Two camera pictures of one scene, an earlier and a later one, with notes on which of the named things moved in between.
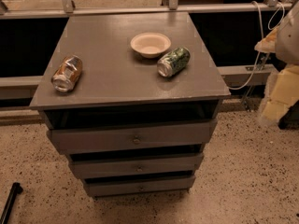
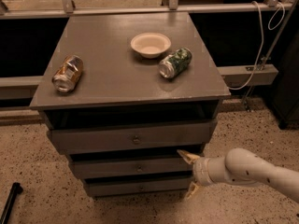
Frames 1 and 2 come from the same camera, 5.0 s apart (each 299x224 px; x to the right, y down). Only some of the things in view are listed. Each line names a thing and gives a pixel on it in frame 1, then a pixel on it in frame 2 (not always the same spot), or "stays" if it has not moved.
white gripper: [289, 44] to [199, 172]
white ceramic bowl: [150, 45] stays
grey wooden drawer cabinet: [133, 98] stays
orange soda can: [67, 74] stays
